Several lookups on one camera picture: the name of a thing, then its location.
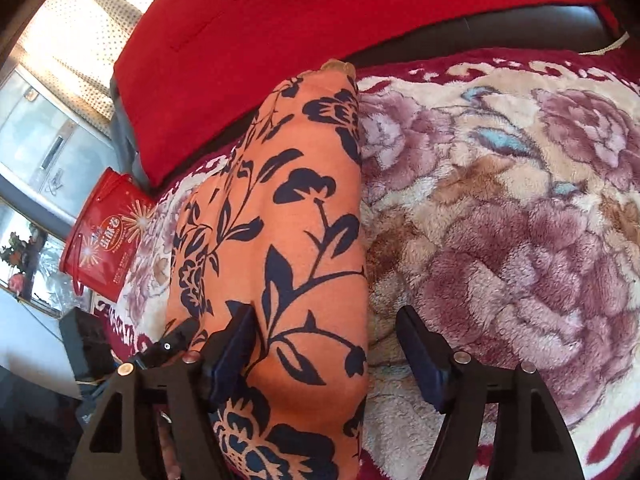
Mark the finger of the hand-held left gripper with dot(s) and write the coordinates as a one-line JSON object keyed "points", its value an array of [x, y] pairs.
{"points": [[170, 342]]}

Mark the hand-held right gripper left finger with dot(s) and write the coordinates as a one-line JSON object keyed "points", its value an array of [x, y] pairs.
{"points": [[235, 342]]}

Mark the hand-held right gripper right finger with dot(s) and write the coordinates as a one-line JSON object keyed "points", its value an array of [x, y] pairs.
{"points": [[420, 352]]}

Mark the orange floral print garment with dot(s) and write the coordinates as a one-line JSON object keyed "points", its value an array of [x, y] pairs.
{"points": [[300, 240]]}

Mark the black box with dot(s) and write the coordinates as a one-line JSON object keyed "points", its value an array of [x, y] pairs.
{"points": [[87, 342]]}

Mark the red gift bag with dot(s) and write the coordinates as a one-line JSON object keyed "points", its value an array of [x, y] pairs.
{"points": [[100, 245]]}

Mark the white table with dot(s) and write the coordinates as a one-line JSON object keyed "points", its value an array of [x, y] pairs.
{"points": [[30, 345]]}

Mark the floral plush blanket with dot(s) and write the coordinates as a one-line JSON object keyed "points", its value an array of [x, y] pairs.
{"points": [[500, 235]]}

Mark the grey cushion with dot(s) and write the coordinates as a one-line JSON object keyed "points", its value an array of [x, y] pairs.
{"points": [[127, 135]]}

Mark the grey metal cabinet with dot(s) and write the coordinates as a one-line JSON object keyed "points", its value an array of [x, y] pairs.
{"points": [[35, 135]]}

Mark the black leather sofa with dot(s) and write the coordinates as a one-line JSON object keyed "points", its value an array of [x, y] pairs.
{"points": [[500, 30]]}

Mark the red cloth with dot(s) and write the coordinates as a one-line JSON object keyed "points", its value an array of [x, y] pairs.
{"points": [[300, 10]]}

